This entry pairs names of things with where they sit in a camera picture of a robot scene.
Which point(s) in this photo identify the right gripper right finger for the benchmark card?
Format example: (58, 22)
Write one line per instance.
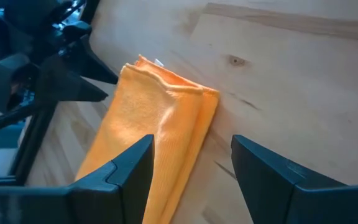
(275, 193)

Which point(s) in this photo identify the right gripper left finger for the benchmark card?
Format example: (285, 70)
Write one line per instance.
(104, 196)

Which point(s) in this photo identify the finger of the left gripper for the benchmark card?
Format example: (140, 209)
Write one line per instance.
(85, 62)
(64, 84)

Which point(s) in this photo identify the orange microfiber towel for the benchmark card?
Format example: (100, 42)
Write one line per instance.
(141, 105)

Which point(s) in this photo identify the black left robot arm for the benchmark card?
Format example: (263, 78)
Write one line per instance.
(20, 18)

